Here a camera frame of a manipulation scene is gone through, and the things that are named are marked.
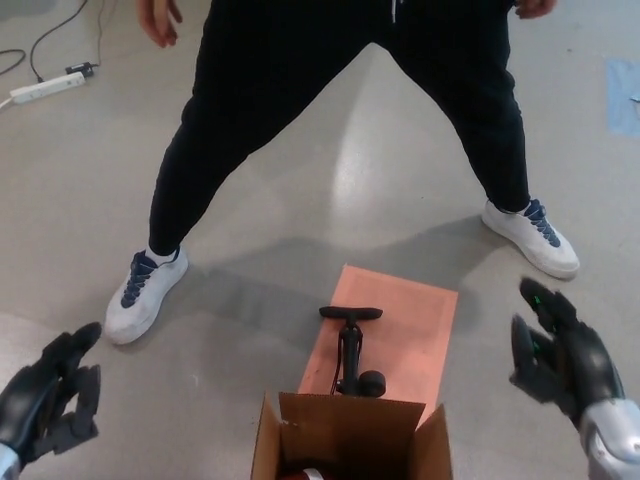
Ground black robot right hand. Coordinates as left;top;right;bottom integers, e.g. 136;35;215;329
508;277;626;431

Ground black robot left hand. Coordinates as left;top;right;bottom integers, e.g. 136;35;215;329
0;321;104;464

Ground person's right hand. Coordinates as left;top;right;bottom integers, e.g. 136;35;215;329
138;0;179;50

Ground person's left hand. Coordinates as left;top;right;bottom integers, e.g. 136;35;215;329
513;0;559;21

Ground brown leather football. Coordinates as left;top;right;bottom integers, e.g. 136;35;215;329
277;452;341;480

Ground person's black trousers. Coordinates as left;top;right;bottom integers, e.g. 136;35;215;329
148;0;532;256

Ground person's white left sneaker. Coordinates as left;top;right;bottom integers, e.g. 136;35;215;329
481;198;581;280

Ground person's white sneaker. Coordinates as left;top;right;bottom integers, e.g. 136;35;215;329
104;244;190;345
481;198;581;280

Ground person's white right sneaker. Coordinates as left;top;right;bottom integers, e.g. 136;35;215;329
104;244;190;345

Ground blue floor tape patch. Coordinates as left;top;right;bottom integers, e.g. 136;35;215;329
604;58;640;136

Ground white power strip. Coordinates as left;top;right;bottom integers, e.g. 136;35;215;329
9;71;86;105

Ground orange floor mat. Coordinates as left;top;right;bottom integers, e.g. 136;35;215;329
298;264;460;416

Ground black hand pump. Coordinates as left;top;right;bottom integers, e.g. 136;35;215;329
319;304;389;400

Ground brown cardboard box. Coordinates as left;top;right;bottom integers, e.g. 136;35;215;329
249;391;454;480

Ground thin black adapter cable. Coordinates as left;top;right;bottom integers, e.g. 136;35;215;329
89;0;105;66

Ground black cable plugged into strip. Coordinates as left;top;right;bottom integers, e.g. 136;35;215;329
29;0;81;84

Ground looped black cable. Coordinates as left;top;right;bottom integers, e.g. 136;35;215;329
0;48;26;76

